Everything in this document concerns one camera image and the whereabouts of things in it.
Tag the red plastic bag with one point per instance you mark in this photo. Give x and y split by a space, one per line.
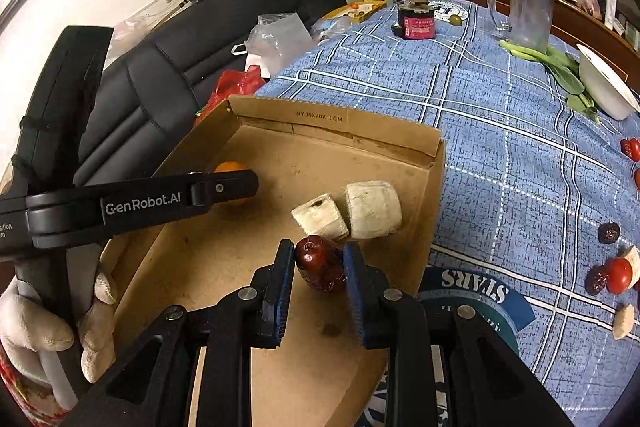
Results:
235 87

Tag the glass mug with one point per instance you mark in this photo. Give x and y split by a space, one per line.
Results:
532 7

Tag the white yam chunk right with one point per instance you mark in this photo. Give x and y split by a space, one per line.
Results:
372 212

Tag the white yam chunk left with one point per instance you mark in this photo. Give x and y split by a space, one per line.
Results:
320 219

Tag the tangerine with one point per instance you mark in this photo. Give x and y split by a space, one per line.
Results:
230 167

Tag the yellow box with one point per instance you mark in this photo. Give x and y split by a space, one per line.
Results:
350 9

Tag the white carton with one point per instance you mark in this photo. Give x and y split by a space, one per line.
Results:
612 7

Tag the dark jar with pink label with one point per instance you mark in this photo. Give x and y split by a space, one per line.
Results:
416 19

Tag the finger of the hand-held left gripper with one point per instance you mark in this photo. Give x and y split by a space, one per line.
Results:
225 188

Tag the white bowl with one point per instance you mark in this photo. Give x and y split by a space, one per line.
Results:
605 82

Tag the blue checked tablecloth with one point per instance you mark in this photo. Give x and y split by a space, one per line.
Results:
500 157

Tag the cherry tomato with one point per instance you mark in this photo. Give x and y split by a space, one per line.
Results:
620 275
631 148
637 179

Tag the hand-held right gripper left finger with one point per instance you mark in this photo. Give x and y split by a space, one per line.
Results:
280 294

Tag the white yam chunk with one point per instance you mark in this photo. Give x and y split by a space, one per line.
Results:
372 212
320 219

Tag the black sofa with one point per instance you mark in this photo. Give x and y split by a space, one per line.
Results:
165 72

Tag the person's left hand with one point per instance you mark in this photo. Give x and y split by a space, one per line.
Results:
30 327

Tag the green leafy vegetable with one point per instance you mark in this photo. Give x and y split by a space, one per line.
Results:
560 67

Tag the person's left forearm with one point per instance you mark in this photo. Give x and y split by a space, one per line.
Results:
20 402

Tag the green olive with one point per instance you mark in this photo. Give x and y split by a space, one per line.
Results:
455 20

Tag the small clear plastic bag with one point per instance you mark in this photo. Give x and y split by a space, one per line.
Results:
330 28

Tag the red date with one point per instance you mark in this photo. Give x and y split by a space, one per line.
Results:
609 233
596 281
317 267

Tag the cardboard box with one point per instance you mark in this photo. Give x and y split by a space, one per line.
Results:
300 167

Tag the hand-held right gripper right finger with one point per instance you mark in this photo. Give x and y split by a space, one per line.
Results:
357 299

